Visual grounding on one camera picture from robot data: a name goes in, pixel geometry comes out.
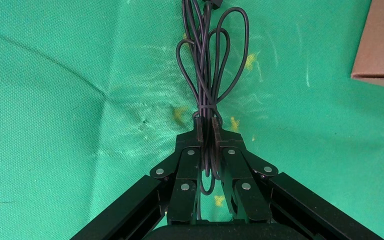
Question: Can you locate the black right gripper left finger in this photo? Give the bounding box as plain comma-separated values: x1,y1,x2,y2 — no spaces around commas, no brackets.
70,116,204,240

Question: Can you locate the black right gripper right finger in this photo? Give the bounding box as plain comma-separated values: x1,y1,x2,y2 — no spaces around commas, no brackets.
211,115,384,240

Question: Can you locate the black mouse cable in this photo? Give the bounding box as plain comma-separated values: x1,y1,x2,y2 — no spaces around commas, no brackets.
175,0,250,196

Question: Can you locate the green table cloth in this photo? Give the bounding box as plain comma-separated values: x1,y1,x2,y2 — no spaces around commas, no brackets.
0,0,384,240

